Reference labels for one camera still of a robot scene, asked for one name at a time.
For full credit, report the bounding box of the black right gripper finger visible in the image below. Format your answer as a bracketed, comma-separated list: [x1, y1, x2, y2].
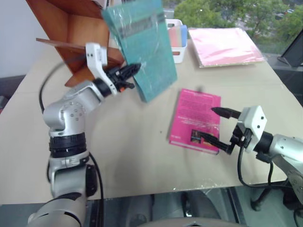
[211, 106, 242, 120]
[200, 131, 234, 154]

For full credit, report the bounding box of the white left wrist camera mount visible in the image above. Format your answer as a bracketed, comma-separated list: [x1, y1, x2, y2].
[85, 42, 118, 96]

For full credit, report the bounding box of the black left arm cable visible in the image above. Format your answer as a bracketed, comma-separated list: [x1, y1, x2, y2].
[38, 53, 105, 227]

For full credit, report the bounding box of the blue pad in basket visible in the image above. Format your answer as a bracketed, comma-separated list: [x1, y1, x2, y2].
[180, 24, 188, 46]

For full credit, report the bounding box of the white plastic basket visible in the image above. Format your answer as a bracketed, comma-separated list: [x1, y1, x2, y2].
[165, 18, 189, 64]

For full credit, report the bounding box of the black stand leg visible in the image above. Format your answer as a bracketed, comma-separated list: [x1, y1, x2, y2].
[250, 186, 269, 212]

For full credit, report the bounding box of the pink paper folder stack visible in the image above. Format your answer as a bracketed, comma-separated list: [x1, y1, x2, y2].
[187, 26, 266, 69]

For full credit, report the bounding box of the teal book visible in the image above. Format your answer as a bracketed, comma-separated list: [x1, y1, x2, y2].
[101, 0, 178, 104]

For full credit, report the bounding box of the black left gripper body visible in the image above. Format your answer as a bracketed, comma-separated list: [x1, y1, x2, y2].
[103, 67, 130, 94]

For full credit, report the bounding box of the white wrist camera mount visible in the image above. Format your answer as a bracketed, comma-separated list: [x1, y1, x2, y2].
[85, 42, 118, 96]
[236, 105, 268, 152]

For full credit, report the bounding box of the pink pad in basket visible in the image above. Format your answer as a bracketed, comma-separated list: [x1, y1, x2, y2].
[168, 26, 183, 48]

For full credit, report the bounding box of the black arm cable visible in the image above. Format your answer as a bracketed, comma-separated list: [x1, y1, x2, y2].
[38, 53, 105, 227]
[237, 139, 303, 190]

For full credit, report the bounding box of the dark grey furniture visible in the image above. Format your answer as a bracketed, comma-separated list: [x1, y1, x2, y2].
[0, 75, 27, 114]

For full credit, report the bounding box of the wooden bookshelf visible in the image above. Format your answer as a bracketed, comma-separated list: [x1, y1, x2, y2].
[25, 0, 126, 88]

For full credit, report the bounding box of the black monitor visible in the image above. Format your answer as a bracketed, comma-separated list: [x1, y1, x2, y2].
[277, 30, 303, 70]

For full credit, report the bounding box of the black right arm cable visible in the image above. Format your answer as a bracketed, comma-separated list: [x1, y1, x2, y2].
[237, 139, 303, 190]

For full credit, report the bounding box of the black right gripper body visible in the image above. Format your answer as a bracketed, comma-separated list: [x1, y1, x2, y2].
[225, 122, 252, 155]

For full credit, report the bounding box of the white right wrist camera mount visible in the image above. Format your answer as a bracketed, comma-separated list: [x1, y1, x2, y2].
[236, 105, 268, 152]

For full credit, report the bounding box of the magenta book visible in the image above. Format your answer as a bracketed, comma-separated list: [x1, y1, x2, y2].
[168, 88, 222, 156]

